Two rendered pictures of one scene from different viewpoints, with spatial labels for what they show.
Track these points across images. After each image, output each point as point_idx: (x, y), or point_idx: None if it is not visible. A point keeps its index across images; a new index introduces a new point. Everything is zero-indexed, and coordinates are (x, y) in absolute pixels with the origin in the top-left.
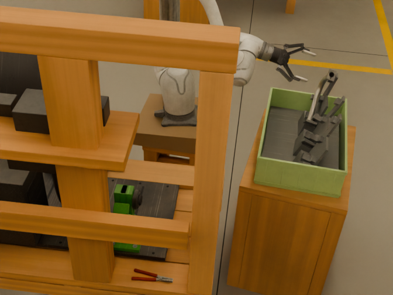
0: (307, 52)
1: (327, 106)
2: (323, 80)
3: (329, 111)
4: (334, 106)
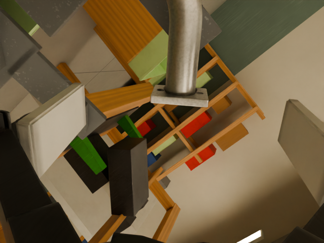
0: (301, 164)
1: (52, 36)
2: (168, 1)
3: (38, 49)
4: (62, 84)
